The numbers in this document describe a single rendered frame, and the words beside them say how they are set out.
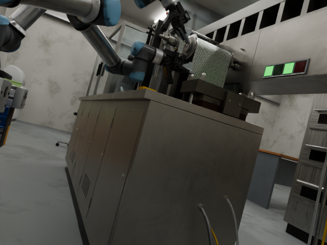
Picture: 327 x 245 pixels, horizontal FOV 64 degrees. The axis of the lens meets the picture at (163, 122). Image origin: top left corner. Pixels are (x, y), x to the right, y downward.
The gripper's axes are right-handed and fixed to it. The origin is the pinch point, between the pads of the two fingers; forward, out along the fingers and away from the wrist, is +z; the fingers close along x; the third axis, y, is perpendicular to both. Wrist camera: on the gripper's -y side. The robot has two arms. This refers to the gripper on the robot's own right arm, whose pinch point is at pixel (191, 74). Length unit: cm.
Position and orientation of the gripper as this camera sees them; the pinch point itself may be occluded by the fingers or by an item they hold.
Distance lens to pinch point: 145.2
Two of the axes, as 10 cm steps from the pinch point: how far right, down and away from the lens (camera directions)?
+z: 8.8, 2.5, 4.1
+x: -4.0, -0.8, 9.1
